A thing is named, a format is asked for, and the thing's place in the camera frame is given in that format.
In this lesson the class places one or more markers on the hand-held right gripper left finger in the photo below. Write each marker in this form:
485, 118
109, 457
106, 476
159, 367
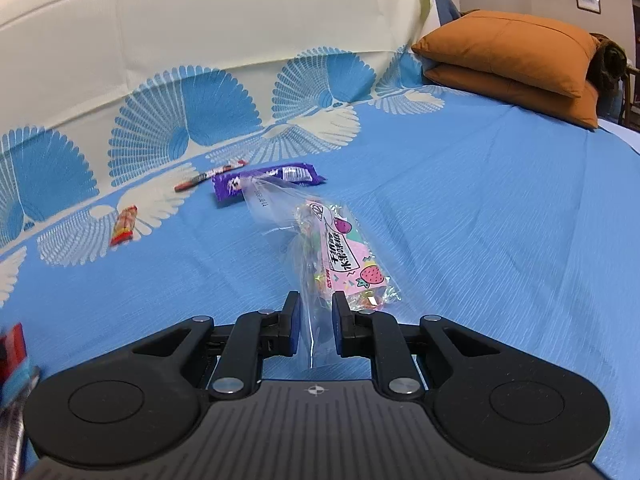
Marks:
295, 327

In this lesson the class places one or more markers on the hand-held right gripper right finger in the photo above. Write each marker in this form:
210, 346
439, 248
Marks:
339, 327

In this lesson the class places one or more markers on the pink strawberry snack packet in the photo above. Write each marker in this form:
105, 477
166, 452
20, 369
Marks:
345, 260

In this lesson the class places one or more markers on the clear plastic bag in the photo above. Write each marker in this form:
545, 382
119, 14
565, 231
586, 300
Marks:
270, 210

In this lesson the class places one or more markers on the purple snack packet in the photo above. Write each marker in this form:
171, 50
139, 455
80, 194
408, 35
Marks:
225, 186

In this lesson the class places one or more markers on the small orange candy packet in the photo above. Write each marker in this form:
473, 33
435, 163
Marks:
125, 225

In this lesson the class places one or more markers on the blue snack packet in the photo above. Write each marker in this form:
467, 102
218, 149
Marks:
20, 384

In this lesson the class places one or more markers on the dark red snack packet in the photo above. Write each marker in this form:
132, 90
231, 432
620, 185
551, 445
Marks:
12, 347

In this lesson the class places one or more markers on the thin red snack stick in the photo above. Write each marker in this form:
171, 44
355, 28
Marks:
200, 178

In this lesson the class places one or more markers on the blue printed bedsheet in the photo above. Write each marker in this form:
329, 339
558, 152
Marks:
475, 210

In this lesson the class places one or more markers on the silver foil packet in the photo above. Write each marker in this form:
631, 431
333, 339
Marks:
10, 435

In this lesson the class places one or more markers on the orange pillow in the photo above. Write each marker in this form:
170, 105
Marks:
510, 45
550, 105

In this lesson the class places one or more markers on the blue sofa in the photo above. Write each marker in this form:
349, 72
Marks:
445, 7

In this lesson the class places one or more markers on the wooden chair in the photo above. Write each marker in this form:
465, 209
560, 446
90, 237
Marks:
629, 95

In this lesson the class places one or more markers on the dark cloth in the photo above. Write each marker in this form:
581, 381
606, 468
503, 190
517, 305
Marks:
607, 60

